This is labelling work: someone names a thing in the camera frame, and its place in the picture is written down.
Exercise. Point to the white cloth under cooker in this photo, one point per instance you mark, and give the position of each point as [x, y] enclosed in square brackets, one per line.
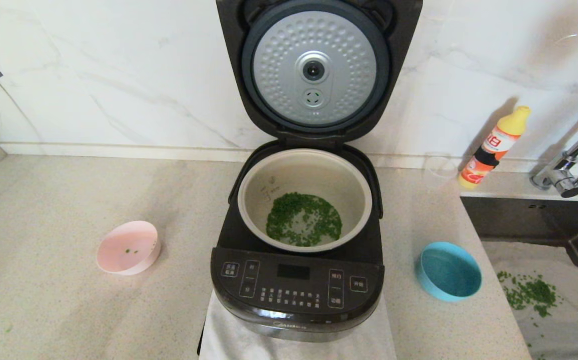
[228, 345]

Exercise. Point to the blue bowl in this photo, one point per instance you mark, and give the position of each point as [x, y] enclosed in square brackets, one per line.
[449, 275]

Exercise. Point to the black rice cooker base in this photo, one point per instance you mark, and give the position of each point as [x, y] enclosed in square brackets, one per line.
[294, 295]

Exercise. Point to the green scallion bits on cloth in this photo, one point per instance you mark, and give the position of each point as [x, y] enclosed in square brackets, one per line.
[534, 295]

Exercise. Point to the pink bowl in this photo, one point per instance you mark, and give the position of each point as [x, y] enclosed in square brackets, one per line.
[118, 260]

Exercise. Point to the clear glass cup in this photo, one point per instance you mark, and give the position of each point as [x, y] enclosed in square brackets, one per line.
[441, 167]

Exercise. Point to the chopped green vegetable pieces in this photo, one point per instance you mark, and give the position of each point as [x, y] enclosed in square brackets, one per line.
[326, 232]

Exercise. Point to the beige inner pot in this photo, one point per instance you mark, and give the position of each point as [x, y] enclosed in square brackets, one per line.
[314, 172]

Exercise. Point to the white cloth in sink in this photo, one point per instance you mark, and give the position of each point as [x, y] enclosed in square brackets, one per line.
[569, 330]

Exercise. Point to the chrome faucet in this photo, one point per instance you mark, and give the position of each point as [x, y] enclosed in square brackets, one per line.
[556, 175]

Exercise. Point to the yellow orange detergent bottle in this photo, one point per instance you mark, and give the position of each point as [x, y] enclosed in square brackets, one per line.
[489, 150]

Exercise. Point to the green chopped scallion pile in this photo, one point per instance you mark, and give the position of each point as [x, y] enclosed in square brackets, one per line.
[286, 207]

